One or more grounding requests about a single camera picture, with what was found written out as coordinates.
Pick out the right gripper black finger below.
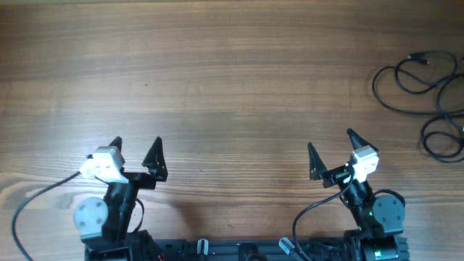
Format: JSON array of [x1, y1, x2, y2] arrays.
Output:
[[347, 128, 378, 152], [307, 142, 327, 181]]

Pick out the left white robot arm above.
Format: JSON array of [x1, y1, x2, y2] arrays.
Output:
[[73, 136, 168, 260]]

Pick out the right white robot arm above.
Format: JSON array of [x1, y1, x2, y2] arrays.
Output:
[[300, 128, 410, 260]]

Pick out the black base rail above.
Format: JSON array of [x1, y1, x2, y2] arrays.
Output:
[[85, 237, 410, 261]]

